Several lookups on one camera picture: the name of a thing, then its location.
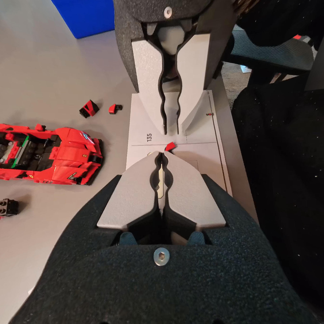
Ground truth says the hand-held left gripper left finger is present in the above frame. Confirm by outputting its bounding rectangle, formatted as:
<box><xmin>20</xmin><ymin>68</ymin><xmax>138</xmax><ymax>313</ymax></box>
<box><xmin>96</xmin><ymin>152</ymin><xmax>162</xmax><ymax>236</ymax></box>

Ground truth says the lego instruction booklet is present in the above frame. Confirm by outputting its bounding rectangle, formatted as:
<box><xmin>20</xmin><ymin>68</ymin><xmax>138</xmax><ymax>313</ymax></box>
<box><xmin>125</xmin><ymin>90</ymin><xmax>233</xmax><ymax>198</ymax></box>

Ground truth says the black mesh chair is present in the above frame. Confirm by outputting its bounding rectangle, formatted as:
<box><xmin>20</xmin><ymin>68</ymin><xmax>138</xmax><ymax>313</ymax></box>
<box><xmin>223</xmin><ymin>28</ymin><xmax>317</xmax><ymax>71</ymax></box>

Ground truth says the blue plastic bin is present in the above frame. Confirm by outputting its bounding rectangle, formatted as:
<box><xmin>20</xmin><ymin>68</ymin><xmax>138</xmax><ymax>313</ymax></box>
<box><xmin>51</xmin><ymin>0</ymin><xmax>116</xmax><ymax>39</ymax></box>

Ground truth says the red lego car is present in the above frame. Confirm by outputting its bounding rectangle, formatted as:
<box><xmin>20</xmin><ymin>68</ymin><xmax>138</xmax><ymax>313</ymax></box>
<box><xmin>0</xmin><ymin>123</ymin><xmax>104</xmax><ymax>186</ymax></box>

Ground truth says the red black green lego assembly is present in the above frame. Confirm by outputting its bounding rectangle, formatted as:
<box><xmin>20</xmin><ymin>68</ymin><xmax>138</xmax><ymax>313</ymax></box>
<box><xmin>0</xmin><ymin>199</ymin><xmax>20</xmax><ymax>217</ymax></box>

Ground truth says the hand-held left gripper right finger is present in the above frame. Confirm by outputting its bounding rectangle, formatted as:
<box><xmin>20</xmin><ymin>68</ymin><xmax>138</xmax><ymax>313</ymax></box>
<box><xmin>162</xmin><ymin>152</ymin><xmax>228</xmax><ymax>236</ymax></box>

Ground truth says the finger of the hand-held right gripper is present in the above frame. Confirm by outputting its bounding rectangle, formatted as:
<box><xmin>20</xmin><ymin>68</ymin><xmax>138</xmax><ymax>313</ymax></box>
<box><xmin>131</xmin><ymin>36</ymin><xmax>167</xmax><ymax>134</ymax></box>
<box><xmin>174</xmin><ymin>32</ymin><xmax>211</xmax><ymax>130</ymax></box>

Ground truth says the black red lego block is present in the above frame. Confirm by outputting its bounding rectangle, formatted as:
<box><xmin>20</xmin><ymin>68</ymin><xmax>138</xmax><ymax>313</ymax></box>
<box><xmin>80</xmin><ymin>100</ymin><xmax>98</xmax><ymax>117</ymax></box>

